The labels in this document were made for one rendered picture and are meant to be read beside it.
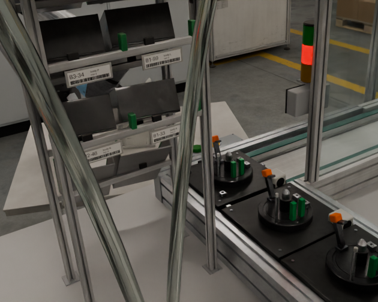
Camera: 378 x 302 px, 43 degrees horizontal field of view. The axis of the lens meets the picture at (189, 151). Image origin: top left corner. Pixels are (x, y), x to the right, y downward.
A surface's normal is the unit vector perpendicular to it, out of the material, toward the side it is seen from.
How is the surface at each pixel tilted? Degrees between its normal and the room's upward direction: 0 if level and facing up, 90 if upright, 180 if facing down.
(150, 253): 0
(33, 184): 0
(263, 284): 90
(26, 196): 0
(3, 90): 90
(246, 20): 90
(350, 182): 90
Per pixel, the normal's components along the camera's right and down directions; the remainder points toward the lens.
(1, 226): -0.07, -0.88
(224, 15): 0.48, 0.38
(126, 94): 0.29, 0.00
